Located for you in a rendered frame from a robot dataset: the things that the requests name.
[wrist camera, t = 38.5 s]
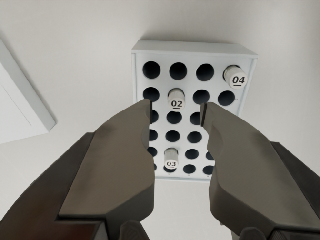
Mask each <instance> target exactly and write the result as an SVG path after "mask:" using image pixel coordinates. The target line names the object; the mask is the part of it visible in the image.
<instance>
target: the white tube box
mask: <svg viewBox="0 0 320 240"><path fill-rule="evenodd" d="M131 52H132V54H131V65H132V88H133V104H135V103H137V102H138V101H140V100H142V99H149V100H152V124H150V131H149V147H148V148H147V151H148V152H149V153H150V154H151V155H152V156H153V158H154V171H155V180H166V181H184V182H202V183H210V180H211V176H212V172H213V169H214V165H215V160H214V158H213V157H212V155H211V154H210V153H209V152H208V150H207V143H208V138H209V136H208V133H207V132H206V130H204V128H203V127H201V126H200V104H202V103H204V102H214V103H216V104H217V105H219V106H221V107H223V108H224V109H226V110H228V111H229V112H231V113H233V114H234V115H236V116H238V117H241V114H242V110H243V107H244V104H245V100H246V97H247V94H248V91H249V87H250V83H251V80H252V76H253V73H254V70H255V67H256V63H257V58H258V57H259V55H258V54H256V53H255V52H253V51H251V50H249V49H247V48H246V47H244V46H242V45H241V44H227V43H205V42H184V41H162V40H138V41H137V43H136V44H135V45H134V46H133V48H132V49H131ZM230 65H235V66H237V67H238V68H240V69H242V70H243V71H244V72H245V73H246V74H247V77H248V81H247V83H246V85H245V86H244V87H242V88H241V89H233V88H231V87H230V86H229V85H228V84H227V82H226V81H225V78H224V77H223V72H224V70H225V69H226V68H227V67H228V66H230ZM174 88H179V89H181V90H182V91H183V94H184V97H185V102H186V103H185V107H184V109H182V110H181V111H178V112H175V111H172V110H171V109H170V108H169V106H168V96H169V91H170V90H171V89H174ZM167 148H175V149H176V150H177V154H178V159H179V164H178V166H177V167H176V168H174V169H168V168H166V167H165V165H164V155H165V150H166V149H167Z"/></svg>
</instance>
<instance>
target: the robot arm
mask: <svg viewBox="0 0 320 240"><path fill-rule="evenodd" d="M150 124H152V100H149V99H142V100H140V101H138V102H137V103H135V104H133V105H131V106H129V107H128V108H126V109H124V110H122V111H120V112H119V113H117V114H115V115H114V116H112V117H111V118H109V119H108V120H107V121H106V122H104V123H103V124H102V125H100V126H99V127H98V128H97V129H96V130H95V131H94V132H86V133H85V134H84V135H83V136H82V137H81V138H80V139H79V140H78V141H76V142H75V143H74V144H73V145H72V146H71V147H70V148H69V149H68V150H67V151H65V152H64V153H63V154H62V155H61V156H60V157H59V158H58V159H57V160H56V161H54V162H53V163H52V164H51V165H50V166H49V167H48V168H47V169H46V170H45V171H44V172H43V173H42V174H40V176H38V177H37V178H36V179H35V180H34V181H33V182H32V183H31V184H30V185H29V186H28V187H27V188H26V190H24V192H23V193H22V194H21V195H20V196H19V197H18V198H17V200H16V201H15V202H14V203H13V205H12V206H11V207H10V209H9V210H8V211H7V213H6V214H5V215H4V217H3V218H2V220H1V221H0V240H150V239H149V237H148V235H147V233H146V231H145V230H144V228H143V226H142V224H141V223H140V222H141V221H142V220H144V219H145V218H147V217H148V216H149V215H150V214H151V213H152V212H153V209H154V189H155V171H154V158H153V156H152V155H151V154H150V153H149V152H148V151H147V148H148V147H149V131H150ZM200 126H201V127H203V128H204V130H206V132H207V133H208V136H209V138H208V143H207V150H208V152H209V153H210V154H211V155H212V157H213V158H214V160H215V165H214V169H213V172H212V176H211V180H210V185H209V201H210V211H211V213H212V215H213V217H214V218H215V219H216V220H218V221H219V222H220V225H221V226H226V227H227V228H228V229H230V231H231V236H232V240H320V176H318V175H317V174H316V173H315V172H314V171H312V170H311V169H310V168H309V167H308V166H307V165H305V164H304V163H303V162H302V161H301V160H299V159H298V158H297V157H296V156H295V155H293V154H292V153H291V152H290V151H289V150H288V149H286V148H285V147H284V146H283V145H282V144H280V143H279V142H275V141H269V139H268V138H267V137H266V136H264V135H263V134H262V133H261V132H260V131H259V130H257V129H256V128H255V127H253V126H252V125H250V124H249V123H248V122H246V121H245V120H243V119H241V118H240V117H238V116H236V115H234V114H233V113H231V112H229V111H228V110H226V109H224V108H223V107H221V106H219V105H217V104H216V103H214V102H204V103H202V104H200Z"/></svg>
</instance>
